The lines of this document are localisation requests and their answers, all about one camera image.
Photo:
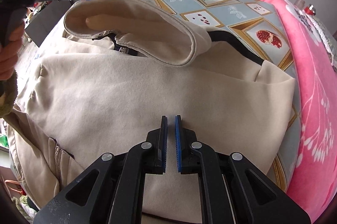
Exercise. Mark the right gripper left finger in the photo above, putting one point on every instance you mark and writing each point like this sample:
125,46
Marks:
111,189

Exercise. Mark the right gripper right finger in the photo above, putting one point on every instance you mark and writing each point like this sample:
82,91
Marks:
232,189

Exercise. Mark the cream zip jacket black trim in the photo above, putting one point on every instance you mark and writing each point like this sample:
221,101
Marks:
120,65

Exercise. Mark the person's left hand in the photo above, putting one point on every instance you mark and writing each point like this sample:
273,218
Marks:
9,54

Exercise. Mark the dark grey low cabinet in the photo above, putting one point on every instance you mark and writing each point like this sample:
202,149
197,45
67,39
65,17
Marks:
44,21

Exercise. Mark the pink floral blanket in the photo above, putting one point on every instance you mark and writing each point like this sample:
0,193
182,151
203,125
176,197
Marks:
313,183

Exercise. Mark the green fuzzy sleeve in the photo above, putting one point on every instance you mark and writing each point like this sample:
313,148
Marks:
9,92

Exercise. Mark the fruit pattern bed sheet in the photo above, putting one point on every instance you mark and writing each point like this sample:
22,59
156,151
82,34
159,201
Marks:
259,27

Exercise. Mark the grey lace trimmed pillow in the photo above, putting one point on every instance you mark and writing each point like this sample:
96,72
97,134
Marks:
325,29

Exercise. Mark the red thermos flask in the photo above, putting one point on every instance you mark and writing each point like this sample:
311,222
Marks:
310,10

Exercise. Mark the pink translucent bottle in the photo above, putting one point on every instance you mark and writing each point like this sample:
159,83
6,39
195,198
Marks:
300,4

